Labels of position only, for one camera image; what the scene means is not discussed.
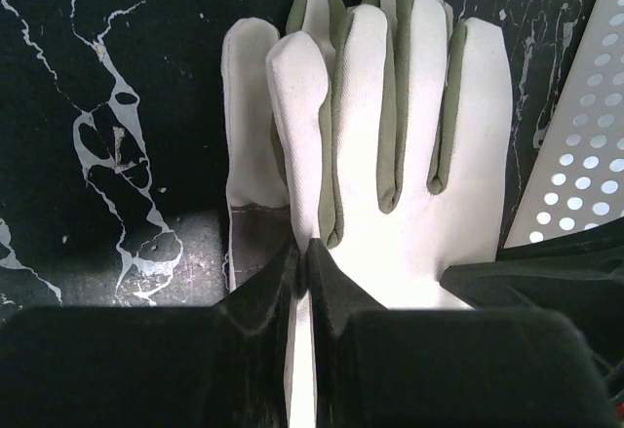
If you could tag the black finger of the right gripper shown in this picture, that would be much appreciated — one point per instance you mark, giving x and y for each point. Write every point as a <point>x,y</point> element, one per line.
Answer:
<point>579,275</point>

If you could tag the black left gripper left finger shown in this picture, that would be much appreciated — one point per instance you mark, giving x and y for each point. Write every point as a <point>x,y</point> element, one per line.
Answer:
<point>227,365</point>

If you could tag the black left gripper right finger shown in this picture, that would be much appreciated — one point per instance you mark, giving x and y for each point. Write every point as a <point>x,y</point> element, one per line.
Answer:
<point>377,367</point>

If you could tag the white perforated storage basket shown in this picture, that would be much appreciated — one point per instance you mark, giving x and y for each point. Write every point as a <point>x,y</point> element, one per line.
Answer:
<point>577,180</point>

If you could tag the white glove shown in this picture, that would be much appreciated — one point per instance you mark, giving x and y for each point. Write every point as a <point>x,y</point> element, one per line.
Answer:
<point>380,130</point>

